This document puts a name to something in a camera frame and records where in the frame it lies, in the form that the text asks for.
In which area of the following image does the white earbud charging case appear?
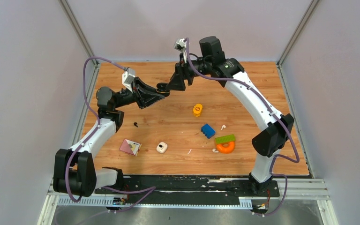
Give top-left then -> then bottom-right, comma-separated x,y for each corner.
156,142 -> 168,154

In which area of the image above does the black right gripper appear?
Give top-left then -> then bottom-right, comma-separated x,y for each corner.
166,52 -> 212,90

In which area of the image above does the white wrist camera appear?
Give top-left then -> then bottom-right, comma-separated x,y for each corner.
122,67 -> 135,92
173,38 -> 187,62

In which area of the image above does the yellow toy sign block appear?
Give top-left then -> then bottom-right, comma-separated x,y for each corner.
193,104 -> 203,117

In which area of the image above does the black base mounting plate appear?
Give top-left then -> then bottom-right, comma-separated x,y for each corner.
112,175 -> 280,205

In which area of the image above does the aluminium frame rail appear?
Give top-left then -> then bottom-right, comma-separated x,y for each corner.
47,174 -> 330,201

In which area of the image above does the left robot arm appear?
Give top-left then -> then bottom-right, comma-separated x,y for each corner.
53,77 -> 170,202

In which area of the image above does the white slotted cable duct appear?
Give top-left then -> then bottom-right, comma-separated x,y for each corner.
57,196 -> 253,210

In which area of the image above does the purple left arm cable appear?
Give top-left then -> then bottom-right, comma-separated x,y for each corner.
65,56 -> 158,213

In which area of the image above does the blue toy building block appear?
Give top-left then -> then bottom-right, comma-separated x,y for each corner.
201,123 -> 216,139

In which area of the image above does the orange toy ring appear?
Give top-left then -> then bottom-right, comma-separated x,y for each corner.
216,141 -> 236,154

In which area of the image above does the green toy building plate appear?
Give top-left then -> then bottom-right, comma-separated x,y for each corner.
215,134 -> 236,145

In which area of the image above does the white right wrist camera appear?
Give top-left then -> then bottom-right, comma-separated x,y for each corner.
173,38 -> 187,62

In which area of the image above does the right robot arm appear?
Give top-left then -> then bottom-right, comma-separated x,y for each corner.
163,36 -> 294,196

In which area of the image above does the glossy black earbud charging case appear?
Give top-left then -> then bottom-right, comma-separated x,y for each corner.
156,82 -> 170,93

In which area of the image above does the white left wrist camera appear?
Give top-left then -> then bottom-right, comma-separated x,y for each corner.
122,67 -> 135,92

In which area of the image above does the pink patterned card box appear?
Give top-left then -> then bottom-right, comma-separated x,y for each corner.
119,139 -> 141,156

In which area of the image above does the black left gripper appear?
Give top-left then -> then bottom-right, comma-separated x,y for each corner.
114,77 -> 165,109

